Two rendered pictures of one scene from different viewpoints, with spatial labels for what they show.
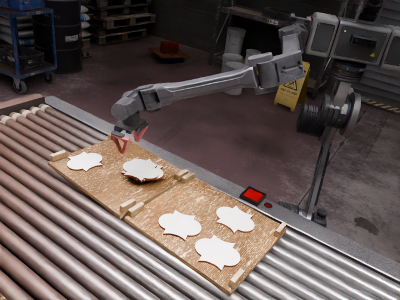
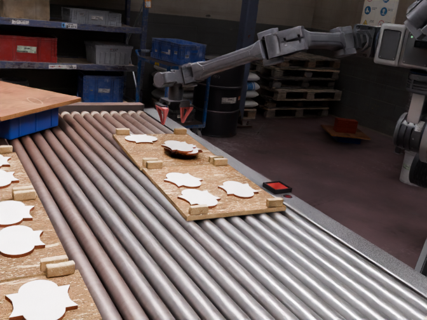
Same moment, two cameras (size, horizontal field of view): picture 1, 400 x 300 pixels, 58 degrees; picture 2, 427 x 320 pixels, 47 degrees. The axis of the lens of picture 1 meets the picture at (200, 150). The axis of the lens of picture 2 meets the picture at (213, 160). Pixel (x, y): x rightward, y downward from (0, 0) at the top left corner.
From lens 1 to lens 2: 0.96 m
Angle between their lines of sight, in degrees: 29
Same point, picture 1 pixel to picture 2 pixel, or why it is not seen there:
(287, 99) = not seen: outside the picture
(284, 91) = not seen: outside the picture
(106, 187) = (143, 153)
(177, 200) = (197, 171)
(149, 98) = (186, 72)
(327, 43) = (394, 50)
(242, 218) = (244, 190)
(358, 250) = (354, 240)
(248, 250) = (229, 206)
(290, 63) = (291, 35)
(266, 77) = (269, 48)
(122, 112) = (161, 79)
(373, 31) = not seen: outside the picture
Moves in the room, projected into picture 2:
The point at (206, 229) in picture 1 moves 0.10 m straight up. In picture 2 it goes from (204, 188) to (208, 160)
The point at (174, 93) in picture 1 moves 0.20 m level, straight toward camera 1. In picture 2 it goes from (203, 67) to (176, 72)
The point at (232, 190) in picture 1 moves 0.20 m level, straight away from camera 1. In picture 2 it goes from (260, 181) to (288, 171)
